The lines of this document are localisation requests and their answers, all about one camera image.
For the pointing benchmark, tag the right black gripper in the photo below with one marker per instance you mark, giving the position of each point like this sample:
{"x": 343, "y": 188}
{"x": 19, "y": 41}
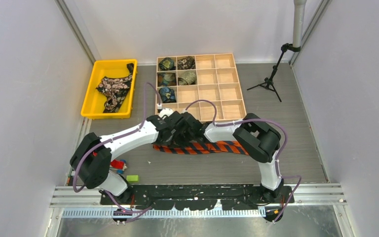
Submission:
{"x": 177, "y": 134}

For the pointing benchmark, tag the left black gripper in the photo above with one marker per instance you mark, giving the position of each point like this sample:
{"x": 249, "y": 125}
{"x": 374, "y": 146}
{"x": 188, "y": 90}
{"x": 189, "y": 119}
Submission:
{"x": 161, "y": 143}

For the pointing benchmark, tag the orange navy striped tie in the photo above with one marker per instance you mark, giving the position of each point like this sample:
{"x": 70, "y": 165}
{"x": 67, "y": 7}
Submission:
{"x": 232, "y": 147}

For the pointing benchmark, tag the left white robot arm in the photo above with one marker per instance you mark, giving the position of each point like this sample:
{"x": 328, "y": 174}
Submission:
{"x": 92, "y": 159}

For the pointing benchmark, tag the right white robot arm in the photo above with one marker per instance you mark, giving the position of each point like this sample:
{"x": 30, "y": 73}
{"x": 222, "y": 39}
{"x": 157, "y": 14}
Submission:
{"x": 259, "y": 139}

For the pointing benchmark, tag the rolled blue teal tie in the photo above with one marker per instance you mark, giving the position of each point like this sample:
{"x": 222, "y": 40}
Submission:
{"x": 167, "y": 95}

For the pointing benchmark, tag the wooden grid organizer box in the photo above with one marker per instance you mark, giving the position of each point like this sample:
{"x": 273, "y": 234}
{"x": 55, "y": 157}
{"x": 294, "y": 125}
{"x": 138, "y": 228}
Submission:
{"x": 217, "y": 93}

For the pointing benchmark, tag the rolled blue gold tie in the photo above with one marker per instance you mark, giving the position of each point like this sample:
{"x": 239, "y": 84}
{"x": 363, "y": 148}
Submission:
{"x": 166, "y": 79}

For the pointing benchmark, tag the rolled beige paisley tie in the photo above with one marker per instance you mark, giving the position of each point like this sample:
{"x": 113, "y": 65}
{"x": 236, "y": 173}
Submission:
{"x": 187, "y": 78}

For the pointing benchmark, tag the colourful toy car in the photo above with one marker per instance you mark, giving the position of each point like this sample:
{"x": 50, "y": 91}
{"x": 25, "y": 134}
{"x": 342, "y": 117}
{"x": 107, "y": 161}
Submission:
{"x": 118, "y": 166}

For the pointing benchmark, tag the green block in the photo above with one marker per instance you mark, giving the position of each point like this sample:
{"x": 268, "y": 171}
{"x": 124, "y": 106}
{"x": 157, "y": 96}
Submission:
{"x": 132, "y": 178}

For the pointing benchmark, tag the rolled green paisley tie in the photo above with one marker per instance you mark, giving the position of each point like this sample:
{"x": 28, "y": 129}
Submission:
{"x": 167, "y": 64}

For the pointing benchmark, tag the rolled dark floral tie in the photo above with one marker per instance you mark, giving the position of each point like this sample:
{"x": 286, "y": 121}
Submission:
{"x": 186, "y": 63}

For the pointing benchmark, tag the black pink floral tie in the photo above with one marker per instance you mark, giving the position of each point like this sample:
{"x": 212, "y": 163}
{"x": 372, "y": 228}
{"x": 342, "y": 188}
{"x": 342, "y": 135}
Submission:
{"x": 115, "y": 90}

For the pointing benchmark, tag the yellow plastic bin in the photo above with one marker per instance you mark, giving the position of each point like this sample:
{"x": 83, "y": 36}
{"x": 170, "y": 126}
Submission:
{"x": 93, "y": 104}

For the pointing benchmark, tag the black mini tripod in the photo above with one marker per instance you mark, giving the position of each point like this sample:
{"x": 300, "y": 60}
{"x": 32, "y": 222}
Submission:
{"x": 268, "y": 83}

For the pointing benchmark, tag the grey metal pole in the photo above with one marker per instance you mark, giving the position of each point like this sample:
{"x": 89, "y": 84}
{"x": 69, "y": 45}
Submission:
{"x": 299, "y": 10}

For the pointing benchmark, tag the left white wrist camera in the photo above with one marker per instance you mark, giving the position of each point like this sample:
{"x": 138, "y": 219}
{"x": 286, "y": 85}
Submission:
{"x": 164, "y": 112}

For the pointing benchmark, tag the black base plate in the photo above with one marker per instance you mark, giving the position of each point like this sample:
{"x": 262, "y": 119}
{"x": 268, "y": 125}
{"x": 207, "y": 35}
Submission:
{"x": 197, "y": 197}

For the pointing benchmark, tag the aluminium front rail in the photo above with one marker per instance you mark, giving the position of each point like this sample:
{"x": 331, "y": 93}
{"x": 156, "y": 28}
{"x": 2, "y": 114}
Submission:
{"x": 88, "y": 205}

